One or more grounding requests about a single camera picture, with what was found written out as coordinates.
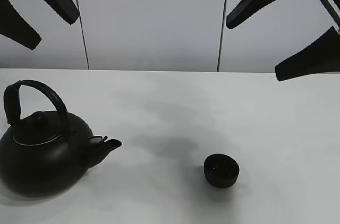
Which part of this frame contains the black round kettle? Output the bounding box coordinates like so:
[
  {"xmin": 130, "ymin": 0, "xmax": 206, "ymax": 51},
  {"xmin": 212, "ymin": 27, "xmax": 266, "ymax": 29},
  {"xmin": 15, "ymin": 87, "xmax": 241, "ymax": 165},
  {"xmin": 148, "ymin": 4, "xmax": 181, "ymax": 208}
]
[{"xmin": 1, "ymin": 80, "xmax": 122, "ymax": 197}]

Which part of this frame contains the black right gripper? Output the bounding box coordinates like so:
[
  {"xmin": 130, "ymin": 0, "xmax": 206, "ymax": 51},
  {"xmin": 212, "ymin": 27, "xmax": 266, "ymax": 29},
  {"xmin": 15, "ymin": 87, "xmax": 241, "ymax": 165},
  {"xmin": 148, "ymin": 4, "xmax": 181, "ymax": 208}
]
[{"xmin": 226, "ymin": 0, "xmax": 339, "ymax": 81}]

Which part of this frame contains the small black teacup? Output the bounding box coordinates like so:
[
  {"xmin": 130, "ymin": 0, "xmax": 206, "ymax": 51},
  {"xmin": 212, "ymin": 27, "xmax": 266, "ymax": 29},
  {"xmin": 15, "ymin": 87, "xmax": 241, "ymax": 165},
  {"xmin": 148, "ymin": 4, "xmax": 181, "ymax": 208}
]
[{"xmin": 203, "ymin": 153, "xmax": 240, "ymax": 189}]

